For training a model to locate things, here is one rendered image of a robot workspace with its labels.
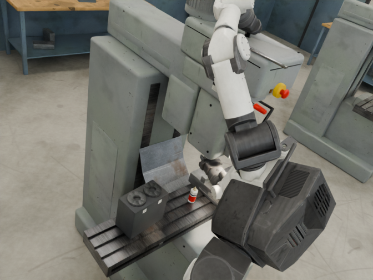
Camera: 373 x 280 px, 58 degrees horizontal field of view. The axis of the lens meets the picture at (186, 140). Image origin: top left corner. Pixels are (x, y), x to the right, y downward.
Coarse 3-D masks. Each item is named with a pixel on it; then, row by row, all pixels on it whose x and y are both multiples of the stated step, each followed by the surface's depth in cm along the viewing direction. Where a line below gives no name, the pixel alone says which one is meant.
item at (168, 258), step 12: (156, 252) 209; (168, 252) 198; (180, 252) 188; (144, 264) 226; (156, 264) 213; (168, 264) 202; (180, 264) 191; (252, 264) 191; (156, 276) 217; (168, 276) 205; (180, 276) 195
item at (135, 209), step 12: (132, 192) 160; (144, 192) 163; (156, 192) 163; (120, 204) 158; (132, 204) 155; (144, 204) 157; (156, 204) 163; (120, 216) 161; (132, 216) 154; (144, 216) 160; (156, 216) 170; (120, 228) 165; (132, 228) 158; (144, 228) 167
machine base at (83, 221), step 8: (80, 208) 263; (80, 216) 258; (88, 216) 259; (80, 224) 260; (88, 224) 253; (96, 224) 254; (80, 232) 265; (136, 264) 234; (120, 272) 227; (128, 272) 228; (136, 272) 230
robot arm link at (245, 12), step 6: (222, 0) 114; (228, 0) 113; (234, 0) 112; (240, 0) 112; (246, 0) 111; (252, 0) 113; (240, 6) 113; (246, 6) 113; (252, 6) 113; (246, 12) 119; (240, 18) 120; (246, 18) 121
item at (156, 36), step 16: (112, 0) 187; (128, 0) 192; (112, 16) 190; (128, 16) 178; (144, 16) 174; (160, 16) 180; (112, 32) 194; (128, 32) 182; (144, 32) 171; (160, 32) 162; (176, 32) 164; (144, 48) 174; (160, 48) 165; (176, 48) 157; (160, 64) 168; (176, 64) 159
